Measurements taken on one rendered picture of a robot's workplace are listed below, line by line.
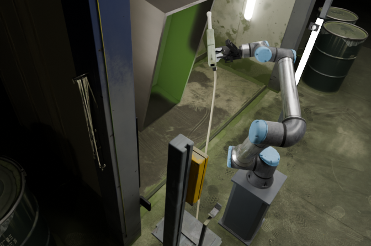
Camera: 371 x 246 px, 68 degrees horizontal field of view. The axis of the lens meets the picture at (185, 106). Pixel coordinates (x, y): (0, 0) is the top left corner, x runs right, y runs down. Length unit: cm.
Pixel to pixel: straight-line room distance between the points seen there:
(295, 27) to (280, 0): 38
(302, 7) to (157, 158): 240
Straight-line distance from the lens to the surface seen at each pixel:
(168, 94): 293
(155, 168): 279
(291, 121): 139
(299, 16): 370
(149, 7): 183
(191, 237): 162
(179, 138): 86
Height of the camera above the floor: 226
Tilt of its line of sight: 39 degrees down
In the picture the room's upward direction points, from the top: 6 degrees clockwise
